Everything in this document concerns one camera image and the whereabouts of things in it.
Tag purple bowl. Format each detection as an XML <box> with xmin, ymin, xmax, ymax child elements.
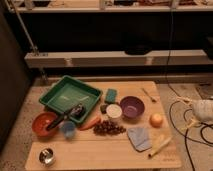
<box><xmin>120</xmin><ymin>96</ymin><xmax>145</xmax><ymax>119</ymax></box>

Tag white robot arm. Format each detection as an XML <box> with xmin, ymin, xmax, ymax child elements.
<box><xmin>177</xmin><ymin>97</ymin><xmax>213</xmax><ymax>129</ymax></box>

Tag black handled scoop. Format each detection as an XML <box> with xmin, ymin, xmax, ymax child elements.
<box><xmin>46</xmin><ymin>103</ymin><xmax>85</xmax><ymax>131</ymax></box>

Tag teal sponge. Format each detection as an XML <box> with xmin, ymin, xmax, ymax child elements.
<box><xmin>105</xmin><ymin>89</ymin><xmax>117</xmax><ymax>103</ymax></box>

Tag black object on shelf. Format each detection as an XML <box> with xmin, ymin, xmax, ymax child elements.
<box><xmin>124</xmin><ymin>42</ymin><xmax>152</xmax><ymax>55</ymax></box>

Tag white metal shelf rack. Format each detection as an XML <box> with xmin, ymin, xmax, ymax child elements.
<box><xmin>4</xmin><ymin>0</ymin><xmax>213</xmax><ymax>82</ymax></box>

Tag small metal cup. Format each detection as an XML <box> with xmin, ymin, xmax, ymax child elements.
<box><xmin>39</xmin><ymin>148</ymin><xmax>55</xmax><ymax>166</ymax></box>

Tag white cup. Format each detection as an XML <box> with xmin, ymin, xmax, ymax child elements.
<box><xmin>106</xmin><ymin>104</ymin><xmax>122</xmax><ymax>119</ymax></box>

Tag yellow handled brush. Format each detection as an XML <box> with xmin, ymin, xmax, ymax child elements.
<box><xmin>148</xmin><ymin>137</ymin><xmax>172</xmax><ymax>158</ymax></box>

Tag green plastic tray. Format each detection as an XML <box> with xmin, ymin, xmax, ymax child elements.
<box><xmin>39</xmin><ymin>75</ymin><xmax>102</xmax><ymax>125</ymax></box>

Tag small dark green object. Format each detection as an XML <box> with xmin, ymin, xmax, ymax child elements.
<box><xmin>100</xmin><ymin>104</ymin><xmax>108</xmax><ymax>114</ymax></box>

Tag orange fruit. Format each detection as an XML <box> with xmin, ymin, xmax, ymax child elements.
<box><xmin>149</xmin><ymin>114</ymin><xmax>163</xmax><ymax>128</ymax></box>

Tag bunch of dark grapes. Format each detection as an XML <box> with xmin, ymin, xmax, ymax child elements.
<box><xmin>93</xmin><ymin>120</ymin><xmax>126</xmax><ymax>135</ymax></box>

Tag red bowl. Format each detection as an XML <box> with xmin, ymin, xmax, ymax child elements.
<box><xmin>32</xmin><ymin>112</ymin><xmax>58</xmax><ymax>137</ymax></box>

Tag orange carrot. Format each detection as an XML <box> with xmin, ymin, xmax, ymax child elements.
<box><xmin>78</xmin><ymin>116</ymin><xmax>101</xmax><ymax>131</ymax></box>

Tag blue plastic cup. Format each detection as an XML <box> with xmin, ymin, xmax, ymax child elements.
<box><xmin>60</xmin><ymin>121</ymin><xmax>76</xmax><ymax>139</ymax></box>

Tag blue grey cloth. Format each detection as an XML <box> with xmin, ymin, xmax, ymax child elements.
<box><xmin>127</xmin><ymin>127</ymin><xmax>151</xmax><ymax>152</ymax></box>

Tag black floor cables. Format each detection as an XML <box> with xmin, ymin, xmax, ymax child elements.
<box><xmin>166</xmin><ymin>83</ymin><xmax>213</xmax><ymax>171</ymax></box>

